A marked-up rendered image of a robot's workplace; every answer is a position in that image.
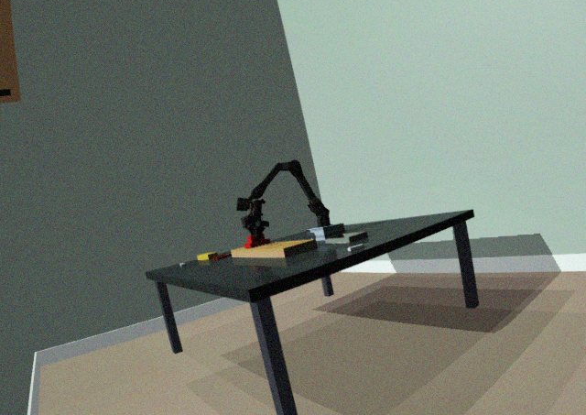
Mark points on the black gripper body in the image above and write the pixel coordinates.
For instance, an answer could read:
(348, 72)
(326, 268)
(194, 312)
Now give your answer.
(258, 222)

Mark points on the yellow rectangular block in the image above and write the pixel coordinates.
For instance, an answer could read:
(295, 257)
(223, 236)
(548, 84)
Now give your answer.
(207, 256)

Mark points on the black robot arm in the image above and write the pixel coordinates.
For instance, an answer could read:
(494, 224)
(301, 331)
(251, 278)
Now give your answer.
(295, 169)

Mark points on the tan panel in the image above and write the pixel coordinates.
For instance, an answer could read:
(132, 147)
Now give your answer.
(276, 249)

